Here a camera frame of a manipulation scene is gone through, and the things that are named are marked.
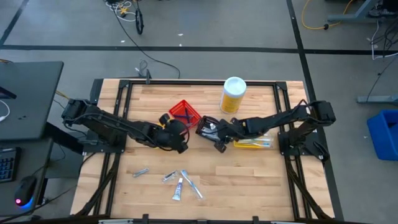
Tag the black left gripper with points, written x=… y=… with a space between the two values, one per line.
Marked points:
x=172 y=137

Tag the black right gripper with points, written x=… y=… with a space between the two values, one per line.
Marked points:
x=231 y=130

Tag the blue disposable razor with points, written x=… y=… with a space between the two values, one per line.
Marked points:
x=178 y=116
x=186 y=110

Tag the white purple toothpaste tube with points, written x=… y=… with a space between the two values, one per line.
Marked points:
x=206 y=129
x=178 y=190

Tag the bagged silver nail clipper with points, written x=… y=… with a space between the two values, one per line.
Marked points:
x=169 y=176
x=141 y=172

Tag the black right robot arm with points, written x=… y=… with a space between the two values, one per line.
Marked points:
x=280 y=117

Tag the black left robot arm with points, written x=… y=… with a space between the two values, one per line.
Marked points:
x=102 y=124

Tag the black plastic basket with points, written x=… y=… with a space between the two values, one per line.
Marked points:
x=206 y=119

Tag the red plastic basket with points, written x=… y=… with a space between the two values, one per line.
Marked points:
x=178 y=109

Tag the yellow wipes canister white lid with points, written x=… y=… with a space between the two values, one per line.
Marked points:
x=233 y=93

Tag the silver aluminium extrusion bar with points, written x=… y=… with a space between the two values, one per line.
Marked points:
x=115 y=221
x=287 y=222

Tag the dark grey desk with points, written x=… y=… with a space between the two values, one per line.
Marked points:
x=34 y=161

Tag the black desk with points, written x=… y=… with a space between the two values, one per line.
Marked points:
x=31 y=102

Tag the grey desk foot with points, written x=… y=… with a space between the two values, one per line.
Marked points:
x=379 y=99

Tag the blue plastic bin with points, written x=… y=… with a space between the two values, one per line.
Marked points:
x=384 y=133

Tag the black glowing computer mouse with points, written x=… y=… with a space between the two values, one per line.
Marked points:
x=26 y=188

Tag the black computer keyboard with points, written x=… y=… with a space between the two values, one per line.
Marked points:
x=9 y=165

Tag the grey desk leg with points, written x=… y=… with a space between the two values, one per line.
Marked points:
x=357 y=17

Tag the person's shoe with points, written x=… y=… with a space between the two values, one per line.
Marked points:
x=381 y=13

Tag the black aluminium table frame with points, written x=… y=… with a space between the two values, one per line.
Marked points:
x=202 y=82

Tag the black frame clamp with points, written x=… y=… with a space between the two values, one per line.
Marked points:
x=145 y=218
x=255 y=219
x=148 y=76

